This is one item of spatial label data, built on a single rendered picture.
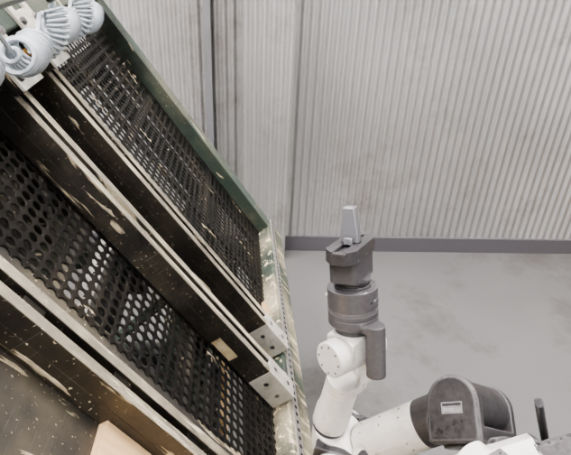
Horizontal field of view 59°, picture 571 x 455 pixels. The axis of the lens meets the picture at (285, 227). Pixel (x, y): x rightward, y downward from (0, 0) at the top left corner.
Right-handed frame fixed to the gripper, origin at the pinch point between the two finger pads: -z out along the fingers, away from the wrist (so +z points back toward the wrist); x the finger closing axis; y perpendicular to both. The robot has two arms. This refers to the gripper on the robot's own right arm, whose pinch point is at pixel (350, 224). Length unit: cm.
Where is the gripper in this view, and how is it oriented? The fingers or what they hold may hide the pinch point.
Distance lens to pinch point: 86.2
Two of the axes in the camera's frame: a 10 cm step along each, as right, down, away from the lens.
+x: -4.8, 2.6, -8.4
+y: -8.8, -0.7, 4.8
